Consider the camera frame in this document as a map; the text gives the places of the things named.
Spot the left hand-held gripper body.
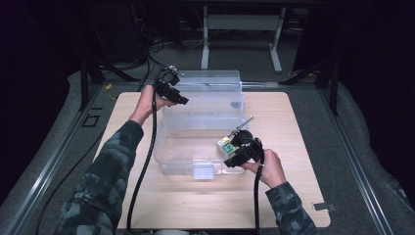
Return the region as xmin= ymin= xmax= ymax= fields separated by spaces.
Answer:
xmin=153 ymin=65 xmax=184 ymax=98

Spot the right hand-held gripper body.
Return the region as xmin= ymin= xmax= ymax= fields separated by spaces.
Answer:
xmin=227 ymin=115 xmax=265 ymax=165

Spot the small printed cube box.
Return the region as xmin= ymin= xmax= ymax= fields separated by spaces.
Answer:
xmin=215 ymin=135 xmax=238 ymax=161

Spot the clear plastic tiered storage box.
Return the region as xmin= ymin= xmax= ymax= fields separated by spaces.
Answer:
xmin=153 ymin=70 xmax=247 ymax=181

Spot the person's left hand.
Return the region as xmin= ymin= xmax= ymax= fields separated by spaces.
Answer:
xmin=128 ymin=84 xmax=178 ymax=127

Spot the person's right hand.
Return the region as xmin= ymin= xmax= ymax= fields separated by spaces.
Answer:
xmin=240 ymin=148 xmax=288 ymax=190

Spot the black metal stand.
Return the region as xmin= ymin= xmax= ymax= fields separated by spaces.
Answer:
xmin=279 ymin=57 xmax=342 ymax=116
xmin=78 ymin=53 xmax=140 ymax=112

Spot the white object at table edge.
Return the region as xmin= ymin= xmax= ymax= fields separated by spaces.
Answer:
xmin=152 ymin=229 xmax=191 ymax=235

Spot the grey tape piece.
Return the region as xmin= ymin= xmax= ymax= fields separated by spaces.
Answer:
xmin=311 ymin=202 xmax=338 ymax=212

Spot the bundle of dark cables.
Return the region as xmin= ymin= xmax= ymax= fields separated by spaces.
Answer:
xmin=128 ymin=4 xmax=205 ymax=68

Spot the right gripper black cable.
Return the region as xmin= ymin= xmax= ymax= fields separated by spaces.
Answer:
xmin=253 ymin=138 xmax=266 ymax=235

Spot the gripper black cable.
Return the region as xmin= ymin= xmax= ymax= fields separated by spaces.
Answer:
xmin=253 ymin=138 xmax=266 ymax=235
xmin=125 ymin=70 xmax=174 ymax=231

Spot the yellow cable piece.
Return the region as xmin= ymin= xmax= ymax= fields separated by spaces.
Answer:
xmin=105 ymin=83 xmax=117 ymax=101

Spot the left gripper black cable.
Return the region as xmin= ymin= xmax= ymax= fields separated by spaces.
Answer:
xmin=125 ymin=70 xmax=174 ymax=231

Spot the white metal stand frame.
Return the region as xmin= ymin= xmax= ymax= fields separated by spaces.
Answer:
xmin=200 ymin=5 xmax=288 ymax=73

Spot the grey metal floor rail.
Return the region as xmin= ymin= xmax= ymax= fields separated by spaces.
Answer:
xmin=316 ymin=87 xmax=395 ymax=235
xmin=2 ymin=83 xmax=105 ymax=235

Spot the thin black floor cable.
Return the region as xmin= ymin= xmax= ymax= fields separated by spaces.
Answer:
xmin=33 ymin=128 xmax=107 ymax=235

